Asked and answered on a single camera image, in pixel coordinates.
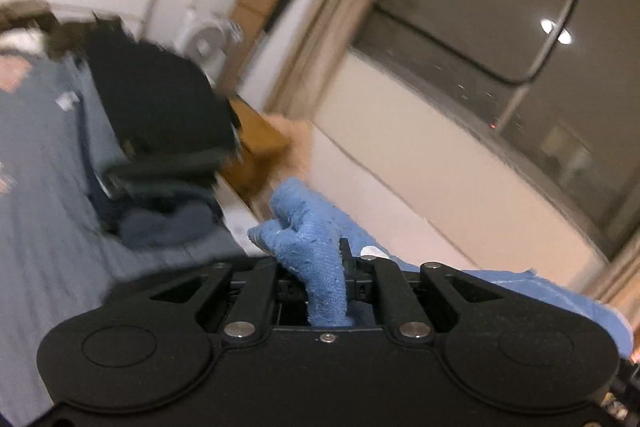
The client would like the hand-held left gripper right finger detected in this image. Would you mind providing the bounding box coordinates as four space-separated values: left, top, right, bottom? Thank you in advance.
339 238 506 340

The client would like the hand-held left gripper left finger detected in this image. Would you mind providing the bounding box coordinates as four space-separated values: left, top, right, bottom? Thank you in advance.
149 256 280 340

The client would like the stack of folded dark clothes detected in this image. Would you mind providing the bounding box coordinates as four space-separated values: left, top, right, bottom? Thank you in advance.
81 18 244 254

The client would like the cardboard box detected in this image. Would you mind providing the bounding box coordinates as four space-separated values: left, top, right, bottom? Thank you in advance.
216 96 313 205

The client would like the grey printed bedspread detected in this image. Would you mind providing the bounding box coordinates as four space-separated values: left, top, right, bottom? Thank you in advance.
0 54 263 427

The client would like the white fan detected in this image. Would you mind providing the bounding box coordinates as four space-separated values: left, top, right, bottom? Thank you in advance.
174 3 247 81

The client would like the window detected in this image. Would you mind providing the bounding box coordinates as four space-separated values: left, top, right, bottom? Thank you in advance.
349 0 640 260

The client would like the beige curtain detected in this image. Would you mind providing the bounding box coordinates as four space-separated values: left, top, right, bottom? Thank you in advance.
269 0 438 120

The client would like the white pillow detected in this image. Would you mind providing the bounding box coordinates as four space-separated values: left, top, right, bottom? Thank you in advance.
0 29 47 56

